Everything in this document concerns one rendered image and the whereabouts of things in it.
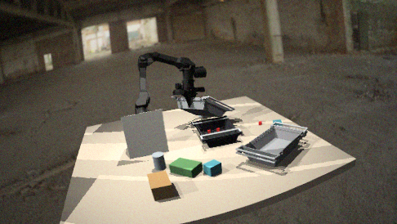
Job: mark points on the green rectangular block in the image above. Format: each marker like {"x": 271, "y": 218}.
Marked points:
{"x": 186, "y": 167}

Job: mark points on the tan rectangular block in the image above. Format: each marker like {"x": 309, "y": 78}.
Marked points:
{"x": 160, "y": 185}

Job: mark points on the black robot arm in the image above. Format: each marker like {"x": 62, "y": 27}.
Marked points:
{"x": 181, "y": 63}

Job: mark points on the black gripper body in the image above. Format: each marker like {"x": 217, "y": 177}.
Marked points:
{"x": 188, "y": 85}

